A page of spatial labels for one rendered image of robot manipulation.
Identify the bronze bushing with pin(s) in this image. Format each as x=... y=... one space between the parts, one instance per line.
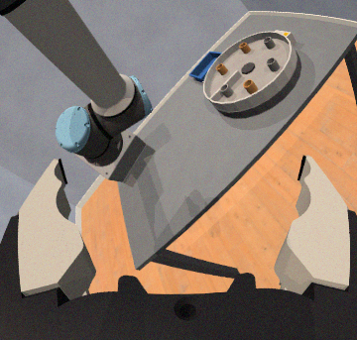
x=221 y=69
x=250 y=87
x=245 y=48

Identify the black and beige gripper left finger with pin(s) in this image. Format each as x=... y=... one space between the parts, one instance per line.
x=44 y=262

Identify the grey metal sleeve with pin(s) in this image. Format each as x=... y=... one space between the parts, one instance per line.
x=227 y=92
x=269 y=43
x=272 y=64

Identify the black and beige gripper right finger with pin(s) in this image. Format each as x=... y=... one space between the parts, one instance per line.
x=318 y=258

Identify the blue crate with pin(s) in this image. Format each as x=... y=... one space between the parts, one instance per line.
x=199 y=72

